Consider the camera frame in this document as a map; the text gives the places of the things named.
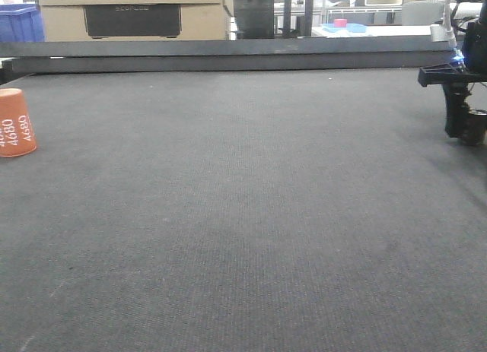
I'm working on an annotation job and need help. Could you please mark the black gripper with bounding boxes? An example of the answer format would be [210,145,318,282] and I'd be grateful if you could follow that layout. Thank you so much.
[418,19,486,138]

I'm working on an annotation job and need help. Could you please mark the dark brown cylindrical capacitor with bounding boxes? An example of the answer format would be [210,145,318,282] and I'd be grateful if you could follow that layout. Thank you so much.
[460,109,486,146]

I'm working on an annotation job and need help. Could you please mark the black ribbed bin background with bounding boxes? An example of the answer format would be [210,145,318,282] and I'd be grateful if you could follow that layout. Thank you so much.
[234,0,274,40]

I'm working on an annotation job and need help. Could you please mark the orange cylindrical capacitor 4680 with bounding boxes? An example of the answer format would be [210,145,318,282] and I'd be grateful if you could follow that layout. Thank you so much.
[1,88,37,157]

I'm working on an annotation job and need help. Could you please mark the pink small object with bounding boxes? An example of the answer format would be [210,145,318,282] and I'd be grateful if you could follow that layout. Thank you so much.
[333,18,348,28]

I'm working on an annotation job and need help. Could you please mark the blue tray background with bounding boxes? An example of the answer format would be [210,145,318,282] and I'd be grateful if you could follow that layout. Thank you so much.
[321,23,368,34]

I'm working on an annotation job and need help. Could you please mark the large cardboard box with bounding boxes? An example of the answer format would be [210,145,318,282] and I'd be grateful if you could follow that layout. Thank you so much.
[39,0,234,42]

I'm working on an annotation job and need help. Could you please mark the blue plastic crate background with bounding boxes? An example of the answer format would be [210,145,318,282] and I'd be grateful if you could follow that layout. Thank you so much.
[1,4,45,43]

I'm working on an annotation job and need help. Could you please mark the white cable with connector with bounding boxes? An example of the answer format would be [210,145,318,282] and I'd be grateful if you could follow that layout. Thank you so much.
[441,0,466,64]

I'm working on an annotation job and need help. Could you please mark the black table edge rail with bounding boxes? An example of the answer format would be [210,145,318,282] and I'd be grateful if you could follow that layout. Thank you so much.
[1,36,453,74]

